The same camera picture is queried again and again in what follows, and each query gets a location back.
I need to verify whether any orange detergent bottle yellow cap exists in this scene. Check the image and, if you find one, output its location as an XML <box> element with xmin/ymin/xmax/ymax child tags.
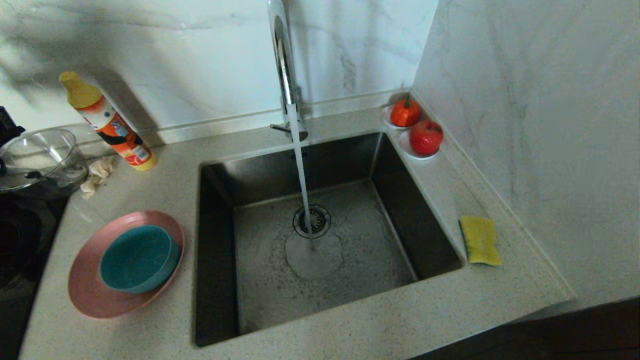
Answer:
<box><xmin>58</xmin><ymin>71</ymin><xmax>158</xmax><ymax>172</ymax></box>

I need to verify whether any chrome kitchen faucet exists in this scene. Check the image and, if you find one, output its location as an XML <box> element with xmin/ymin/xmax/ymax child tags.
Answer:
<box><xmin>264</xmin><ymin>0</ymin><xmax>309</xmax><ymax>144</ymax></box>

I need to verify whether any yellow sponge green backing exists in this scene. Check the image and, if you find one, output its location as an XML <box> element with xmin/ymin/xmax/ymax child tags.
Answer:
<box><xmin>460</xmin><ymin>216</ymin><xmax>503</xmax><ymax>267</ymax></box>

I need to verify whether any stainless steel sink basin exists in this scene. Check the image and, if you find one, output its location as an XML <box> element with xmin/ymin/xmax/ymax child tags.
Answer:
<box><xmin>192</xmin><ymin>131</ymin><xmax>463</xmax><ymax>347</ymax></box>

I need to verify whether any clear glass jug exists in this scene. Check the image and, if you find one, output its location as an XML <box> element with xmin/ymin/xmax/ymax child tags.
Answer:
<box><xmin>0</xmin><ymin>128</ymin><xmax>91</xmax><ymax>193</ymax></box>

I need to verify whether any crumpled beige tissue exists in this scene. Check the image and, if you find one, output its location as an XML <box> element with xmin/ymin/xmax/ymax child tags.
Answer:
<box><xmin>80</xmin><ymin>156</ymin><xmax>117</xmax><ymax>199</ymax></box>

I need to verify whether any black stove cooktop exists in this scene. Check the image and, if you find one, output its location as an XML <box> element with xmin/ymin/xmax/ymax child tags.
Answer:
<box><xmin>0</xmin><ymin>190</ymin><xmax>71</xmax><ymax>360</ymax></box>

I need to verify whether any pink plate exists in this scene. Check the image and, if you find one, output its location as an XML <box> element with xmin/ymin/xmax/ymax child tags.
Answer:
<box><xmin>68</xmin><ymin>210</ymin><xmax>186</xmax><ymax>320</ymax></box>

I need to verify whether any teal bowl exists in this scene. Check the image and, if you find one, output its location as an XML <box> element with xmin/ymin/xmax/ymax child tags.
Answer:
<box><xmin>99</xmin><ymin>224</ymin><xmax>182</xmax><ymax>294</ymax></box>

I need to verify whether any running water stream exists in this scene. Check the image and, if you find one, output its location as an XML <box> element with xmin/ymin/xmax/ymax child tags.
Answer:
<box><xmin>287</xmin><ymin>102</ymin><xmax>319</xmax><ymax>253</ymax></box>

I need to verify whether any round metal drain strainer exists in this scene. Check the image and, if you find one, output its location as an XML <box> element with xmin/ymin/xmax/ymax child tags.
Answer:
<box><xmin>293</xmin><ymin>204</ymin><xmax>332</xmax><ymax>239</ymax></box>

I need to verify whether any small white dish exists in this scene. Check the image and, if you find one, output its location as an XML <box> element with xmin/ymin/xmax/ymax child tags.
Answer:
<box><xmin>382</xmin><ymin>104</ymin><xmax>422</xmax><ymax>131</ymax></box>
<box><xmin>398</xmin><ymin>131</ymin><xmax>440</xmax><ymax>161</ymax></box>

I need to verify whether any red tomato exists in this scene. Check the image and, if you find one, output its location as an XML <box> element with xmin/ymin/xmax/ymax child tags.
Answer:
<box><xmin>389</xmin><ymin>97</ymin><xmax>422</xmax><ymax>128</ymax></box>

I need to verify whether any red apple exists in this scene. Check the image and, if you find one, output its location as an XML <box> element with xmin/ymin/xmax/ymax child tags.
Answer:
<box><xmin>409</xmin><ymin>119</ymin><xmax>444</xmax><ymax>156</ymax></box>

